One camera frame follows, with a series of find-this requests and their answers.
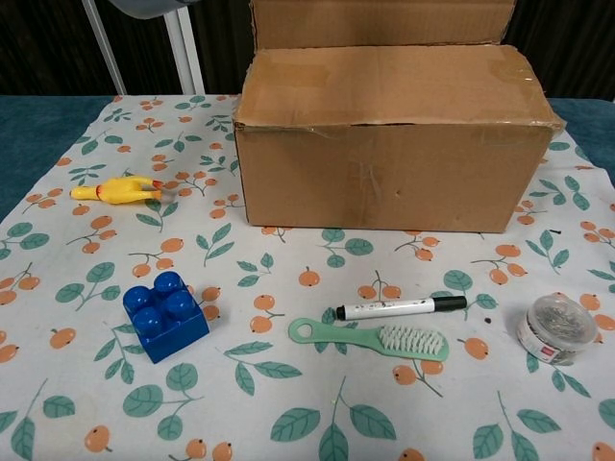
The round clear pin container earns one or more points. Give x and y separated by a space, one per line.
557 329

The floral leaf print tablecloth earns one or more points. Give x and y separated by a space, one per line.
288 408

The thin white frame post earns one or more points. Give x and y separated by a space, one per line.
105 53

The white marker with black cap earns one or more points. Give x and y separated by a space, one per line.
394 307

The yellow rubber chicken toy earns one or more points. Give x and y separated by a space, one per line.
120 190

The blue plastic building block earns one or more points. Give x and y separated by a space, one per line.
165 326

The wide white frame post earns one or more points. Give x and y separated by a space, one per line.
185 57

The mint green plastic brush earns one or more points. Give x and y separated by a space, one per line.
365 338

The brown cardboard box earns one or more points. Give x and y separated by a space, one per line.
384 173

